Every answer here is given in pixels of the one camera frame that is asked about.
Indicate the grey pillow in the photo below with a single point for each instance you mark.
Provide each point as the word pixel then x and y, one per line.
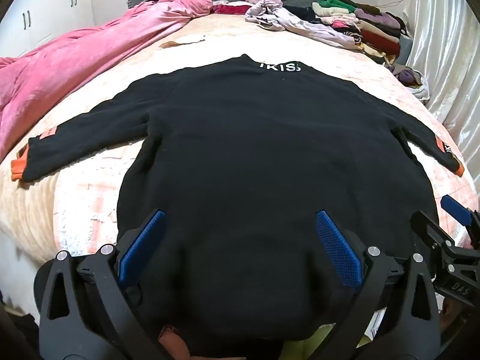
pixel 405 48

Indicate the red cloth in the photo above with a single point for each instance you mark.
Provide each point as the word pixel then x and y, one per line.
pixel 230 8

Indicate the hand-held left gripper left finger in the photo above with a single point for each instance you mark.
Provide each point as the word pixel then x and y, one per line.
pixel 142 247

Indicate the stack of folded clothes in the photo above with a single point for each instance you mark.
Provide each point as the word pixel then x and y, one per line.
pixel 367 22

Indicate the black crumpled garment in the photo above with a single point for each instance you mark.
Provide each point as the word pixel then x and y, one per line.
pixel 300 13

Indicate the white wardrobe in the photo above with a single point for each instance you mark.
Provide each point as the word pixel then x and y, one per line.
pixel 41 7

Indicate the lilac crumpled garment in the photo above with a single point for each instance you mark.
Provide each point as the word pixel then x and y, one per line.
pixel 300 26

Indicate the pink quilt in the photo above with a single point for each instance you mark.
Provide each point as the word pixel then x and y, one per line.
pixel 75 56

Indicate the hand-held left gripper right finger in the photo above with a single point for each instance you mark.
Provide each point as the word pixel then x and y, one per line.
pixel 337 247

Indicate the person's left hand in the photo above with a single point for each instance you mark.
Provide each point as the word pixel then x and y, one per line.
pixel 174 343

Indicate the orange and white patterned blanket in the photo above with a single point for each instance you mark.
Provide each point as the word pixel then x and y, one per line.
pixel 93 195

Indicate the plastic bag of clothes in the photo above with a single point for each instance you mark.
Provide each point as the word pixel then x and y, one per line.
pixel 410 78

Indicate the white satin curtain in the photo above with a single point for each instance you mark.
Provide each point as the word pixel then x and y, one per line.
pixel 446 45

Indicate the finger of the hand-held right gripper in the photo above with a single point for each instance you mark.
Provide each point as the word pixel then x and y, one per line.
pixel 427 228
pixel 455 210

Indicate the black t-shirt orange print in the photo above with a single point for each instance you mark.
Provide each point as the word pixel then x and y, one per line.
pixel 243 157

